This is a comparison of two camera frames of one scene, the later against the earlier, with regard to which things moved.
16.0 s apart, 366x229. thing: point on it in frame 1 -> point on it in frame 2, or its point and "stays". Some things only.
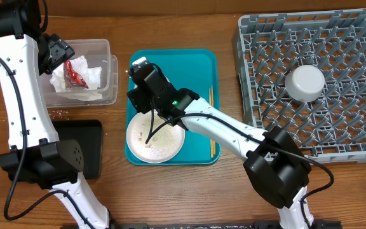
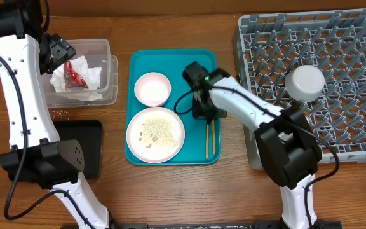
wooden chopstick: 210,105 -> 207,141
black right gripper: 137,97 -> 197,113
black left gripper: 61,51 stays
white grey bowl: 304,83 stays
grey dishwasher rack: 347,123 stays
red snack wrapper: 72,79 stays
